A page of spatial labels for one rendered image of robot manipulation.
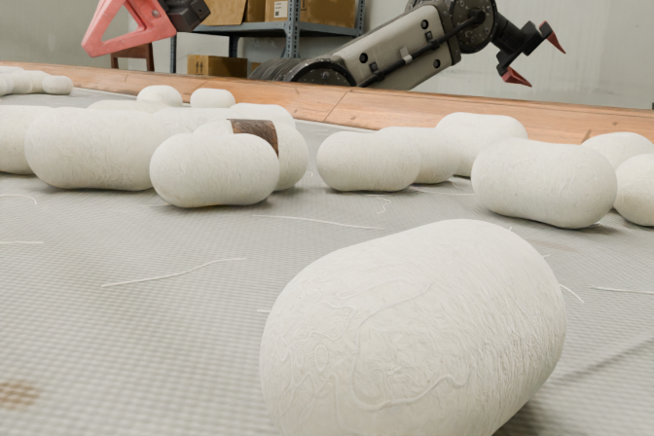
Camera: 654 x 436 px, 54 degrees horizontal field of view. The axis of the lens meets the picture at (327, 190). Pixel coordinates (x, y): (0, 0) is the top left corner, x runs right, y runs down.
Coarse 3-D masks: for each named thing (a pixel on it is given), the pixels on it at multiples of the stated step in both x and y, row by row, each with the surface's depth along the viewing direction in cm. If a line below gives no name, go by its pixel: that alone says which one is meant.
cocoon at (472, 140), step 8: (448, 128) 23; (456, 128) 23; (464, 128) 23; (472, 128) 23; (480, 128) 22; (488, 128) 22; (456, 136) 23; (464, 136) 22; (472, 136) 22; (480, 136) 22; (488, 136) 22; (496, 136) 22; (504, 136) 22; (464, 144) 22; (472, 144) 22; (480, 144) 22; (488, 144) 22; (464, 152) 22; (472, 152) 22; (480, 152) 22; (464, 160) 22; (472, 160) 22; (464, 168) 22
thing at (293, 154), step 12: (216, 120) 17; (228, 120) 17; (204, 132) 17; (216, 132) 17; (228, 132) 17; (276, 132) 17; (288, 132) 17; (288, 144) 17; (300, 144) 18; (288, 156) 17; (300, 156) 17; (288, 168) 17; (300, 168) 18; (288, 180) 18
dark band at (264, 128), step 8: (232, 120) 17; (240, 120) 17; (248, 120) 17; (256, 120) 18; (264, 120) 18; (240, 128) 17; (248, 128) 17; (256, 128) 17; (264, 128) 17; (272, 128) 17; (264, 136) 17; (272, 136) 17; (272, 144) 17
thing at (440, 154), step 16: (384, 128) 20; (400, 128) 20; (416, 128) 21; (432, 128) 21; (416, 144) 20; (432, 144) 20; (448, 144) 20; (432, 160) 20; (448, 160) 20; (432, 176) 21; (448, 176) 21
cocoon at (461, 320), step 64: (384, 256) 5; (448, 256) 5; (512, 256) 6; (320, 320) 5; (384, 320) 4; (448, 320) 5; (512, 320) 5; (320, 384) 4; (384, 384) 4; (448, 384) 4; (512, 384) 5
